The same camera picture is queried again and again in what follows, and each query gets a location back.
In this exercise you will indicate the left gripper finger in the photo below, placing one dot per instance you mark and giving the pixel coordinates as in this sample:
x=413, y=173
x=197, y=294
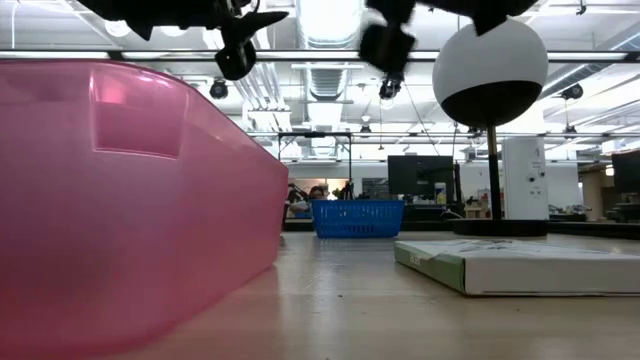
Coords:
x=260, y=25

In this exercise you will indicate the pink translucent plastic bin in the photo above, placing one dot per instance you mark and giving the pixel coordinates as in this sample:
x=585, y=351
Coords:
x=125, y=225

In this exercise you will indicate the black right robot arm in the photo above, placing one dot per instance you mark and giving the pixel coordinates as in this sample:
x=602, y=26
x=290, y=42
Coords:
x=475, y=7

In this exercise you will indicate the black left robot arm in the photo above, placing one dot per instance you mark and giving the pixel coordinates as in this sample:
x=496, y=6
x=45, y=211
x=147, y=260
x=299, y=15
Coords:
x=165, y=10

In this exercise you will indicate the black ceiling spotlight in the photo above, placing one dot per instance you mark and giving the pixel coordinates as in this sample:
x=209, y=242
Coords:
x=390, y=87
x=572, y=91
x=218, y=89

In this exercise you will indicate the black overhead crossbar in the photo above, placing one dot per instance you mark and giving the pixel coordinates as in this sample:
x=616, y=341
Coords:
x=300, y=55

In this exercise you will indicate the white globe lamp black base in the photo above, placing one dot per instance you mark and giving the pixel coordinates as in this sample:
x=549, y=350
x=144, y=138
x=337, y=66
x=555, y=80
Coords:
x=490, y=65

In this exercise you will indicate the black monitor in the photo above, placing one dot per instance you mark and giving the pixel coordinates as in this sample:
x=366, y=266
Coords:
x=420, y=175
x=627, y=172

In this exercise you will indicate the person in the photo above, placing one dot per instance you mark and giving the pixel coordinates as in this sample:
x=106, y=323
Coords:
x=315, y=192

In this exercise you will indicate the white labelled bottle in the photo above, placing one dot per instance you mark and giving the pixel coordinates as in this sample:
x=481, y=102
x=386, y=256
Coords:
x=440, y=193

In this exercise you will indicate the blue plastic basket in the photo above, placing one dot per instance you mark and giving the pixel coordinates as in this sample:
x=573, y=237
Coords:
x=357, y=218

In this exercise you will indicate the white column cabinet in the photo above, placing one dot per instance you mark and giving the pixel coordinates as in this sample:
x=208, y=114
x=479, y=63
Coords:
x=525, y=180

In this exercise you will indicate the white flat product box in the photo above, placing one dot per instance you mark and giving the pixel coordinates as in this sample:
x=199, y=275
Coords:
x=525, y=270

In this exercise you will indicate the silver ventilation duct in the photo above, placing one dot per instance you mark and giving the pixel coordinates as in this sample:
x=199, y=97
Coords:
x=327, y=30

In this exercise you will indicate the black aluminium table frame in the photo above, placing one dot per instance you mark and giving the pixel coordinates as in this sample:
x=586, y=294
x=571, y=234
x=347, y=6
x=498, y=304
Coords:
x=590, y=229

